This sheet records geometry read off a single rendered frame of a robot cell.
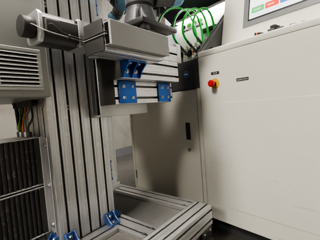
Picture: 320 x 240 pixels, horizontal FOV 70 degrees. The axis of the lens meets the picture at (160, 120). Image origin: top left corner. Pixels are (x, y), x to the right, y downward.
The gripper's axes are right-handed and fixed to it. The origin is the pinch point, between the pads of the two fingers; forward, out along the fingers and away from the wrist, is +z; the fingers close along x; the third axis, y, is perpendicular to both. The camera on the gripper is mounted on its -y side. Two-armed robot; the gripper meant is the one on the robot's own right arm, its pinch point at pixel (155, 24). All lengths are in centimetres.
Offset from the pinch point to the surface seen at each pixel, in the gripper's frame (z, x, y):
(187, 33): -10, -22, -57
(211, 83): 42, 39, 1
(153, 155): 84, -15, -3
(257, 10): 4, 51, -29
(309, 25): 26, 81, -3
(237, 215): 108, 47, -3
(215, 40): 15.1, 28.8, -20.6
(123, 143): 103, -201, -93
